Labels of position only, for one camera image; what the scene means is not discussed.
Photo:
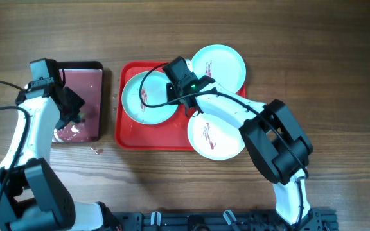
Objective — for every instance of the red plastic tray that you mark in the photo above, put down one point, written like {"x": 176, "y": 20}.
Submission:
{"x": 170, "y": 135}

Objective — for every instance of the mint plate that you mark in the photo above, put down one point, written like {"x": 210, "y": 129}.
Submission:
{"x": 221, "y": 63}
{"x": 213, "y": 138}
{"x": 153, "y": 93}

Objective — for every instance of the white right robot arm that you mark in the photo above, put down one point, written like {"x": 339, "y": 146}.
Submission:
{"x": 276, "y": 143}

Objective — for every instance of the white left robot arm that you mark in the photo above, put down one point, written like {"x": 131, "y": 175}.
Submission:
{"x": 32, "y": 197}

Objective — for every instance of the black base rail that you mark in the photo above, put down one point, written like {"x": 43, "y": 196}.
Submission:
{"x": 256, "y": 220}

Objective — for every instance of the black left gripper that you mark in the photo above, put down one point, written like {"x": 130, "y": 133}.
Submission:
{"x": 79, "y": 103}

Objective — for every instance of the black water basin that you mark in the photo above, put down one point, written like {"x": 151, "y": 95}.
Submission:
{"x": 86, "y": 80}

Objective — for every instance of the green cleaning sponge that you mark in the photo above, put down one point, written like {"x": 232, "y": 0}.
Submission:
{"x": 79, "y": 118}

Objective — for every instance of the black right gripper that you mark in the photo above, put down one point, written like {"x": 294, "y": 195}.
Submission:
{"x": 171, "y": 90}

